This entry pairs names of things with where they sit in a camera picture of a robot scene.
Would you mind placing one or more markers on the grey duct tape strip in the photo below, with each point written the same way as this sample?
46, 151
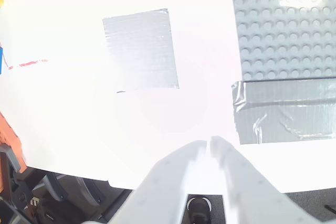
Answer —
288, 113

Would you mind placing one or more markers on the grey studded lego baseplate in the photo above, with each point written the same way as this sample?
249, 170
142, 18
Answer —
275, 37

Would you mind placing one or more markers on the black office chair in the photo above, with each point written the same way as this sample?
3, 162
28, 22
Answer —
52, 208

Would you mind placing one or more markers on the orange object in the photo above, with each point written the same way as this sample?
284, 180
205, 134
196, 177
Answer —
8, 134

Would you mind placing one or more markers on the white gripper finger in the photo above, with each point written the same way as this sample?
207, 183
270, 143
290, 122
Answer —
157, 187
249, 195

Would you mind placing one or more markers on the grey duct tape patch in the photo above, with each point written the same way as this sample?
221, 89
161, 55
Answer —
141, 51

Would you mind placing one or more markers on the blue block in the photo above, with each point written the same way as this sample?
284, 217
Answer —
1, 61

